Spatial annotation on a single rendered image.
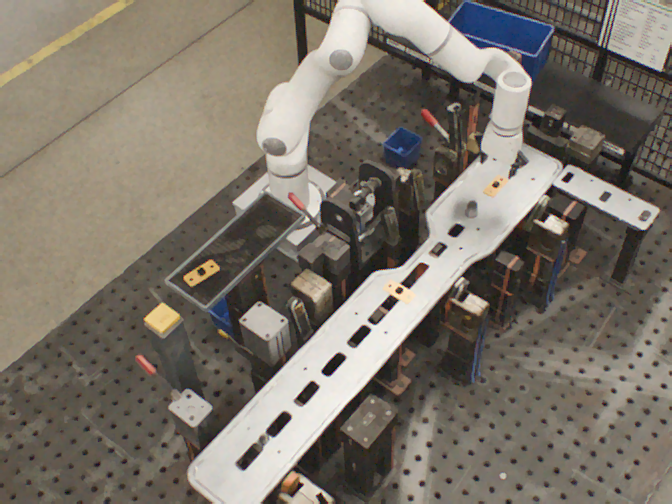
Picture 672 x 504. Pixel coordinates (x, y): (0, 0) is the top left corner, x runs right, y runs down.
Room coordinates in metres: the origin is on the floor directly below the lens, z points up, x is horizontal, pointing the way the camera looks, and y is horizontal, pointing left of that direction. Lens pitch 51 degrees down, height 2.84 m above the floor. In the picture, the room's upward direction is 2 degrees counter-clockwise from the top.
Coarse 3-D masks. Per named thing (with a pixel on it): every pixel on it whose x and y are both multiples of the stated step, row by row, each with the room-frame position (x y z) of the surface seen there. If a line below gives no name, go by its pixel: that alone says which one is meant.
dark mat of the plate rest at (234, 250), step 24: (240, 216) 1.44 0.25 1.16; (264, 216) 1.44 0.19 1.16; (288, 216) 1.44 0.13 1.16; (216, 240) 1.37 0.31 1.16; (240, 240) 1.37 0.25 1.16; (264, 240) 1.36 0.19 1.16; (192, 264) 1.30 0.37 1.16; (216, 264) 1.29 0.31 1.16; (240, 264) 1.29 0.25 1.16; (192, 288) 1.22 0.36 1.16; (216, 288) 1.22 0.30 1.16
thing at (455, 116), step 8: (456, 104) 1.77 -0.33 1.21; (448, 112) 1.75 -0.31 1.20; (456, 112) 1.75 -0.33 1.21; (464, 112) 1.73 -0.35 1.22; (448, 120) 1.75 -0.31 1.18; (456, 120) 1.76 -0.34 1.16; (456, 128) 1.75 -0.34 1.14; (456, 136) 1.75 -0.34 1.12; (456, 144) 1.73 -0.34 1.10; (456, 152) 1.73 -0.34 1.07
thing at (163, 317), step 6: (162, 306) 1.17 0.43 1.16; (156, 312) 1.16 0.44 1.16; (162, 312) 1.16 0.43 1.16; (168, 312) 1.16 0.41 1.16; (174, 312) 1.16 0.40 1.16; (150, 318) 1.14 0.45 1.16; (156, 318) 1.14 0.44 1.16; (162, 318) 1.14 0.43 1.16; (168, 318) 1.14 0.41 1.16; (174, 318) 1.14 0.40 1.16; (150, 324) 1.13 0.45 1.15; (156, 324) 1.12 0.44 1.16; (162, 324) 1.12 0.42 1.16; (168, 324) 1.12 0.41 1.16; (162, 330) 1.11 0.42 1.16
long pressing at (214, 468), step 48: (480, 192) 1.63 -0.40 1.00; (528, 192) 1.63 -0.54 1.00; (432, 240) 1.46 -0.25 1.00; (480, 240) 1.46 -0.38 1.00; (432, 288) 1.31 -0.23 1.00; (336, 336) 1.17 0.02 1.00; (384, 336) 1.17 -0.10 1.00; (288, 384) 1.04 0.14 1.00; (336, 384) 1.04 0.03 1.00; (240, 432) 0.92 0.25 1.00; (288, 432) 0.91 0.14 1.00; (192, 480) 0.81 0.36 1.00; (240, 480) 0.80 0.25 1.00
